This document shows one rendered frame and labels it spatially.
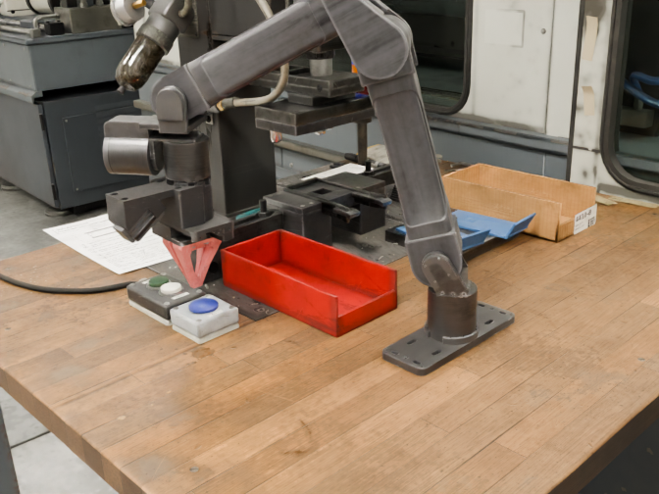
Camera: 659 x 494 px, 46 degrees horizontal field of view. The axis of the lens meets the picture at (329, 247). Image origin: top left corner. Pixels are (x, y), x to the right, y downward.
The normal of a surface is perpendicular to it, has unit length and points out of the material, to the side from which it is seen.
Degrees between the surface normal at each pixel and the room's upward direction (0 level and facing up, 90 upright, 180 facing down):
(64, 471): 0
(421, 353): 0
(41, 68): 90
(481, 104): 90
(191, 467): 0
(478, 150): 90
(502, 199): 90
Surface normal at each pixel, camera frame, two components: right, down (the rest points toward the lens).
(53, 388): -0.04, -0.93
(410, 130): -0.11, 0.37
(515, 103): -0.76, 0.26
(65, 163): 0.65, 0.26
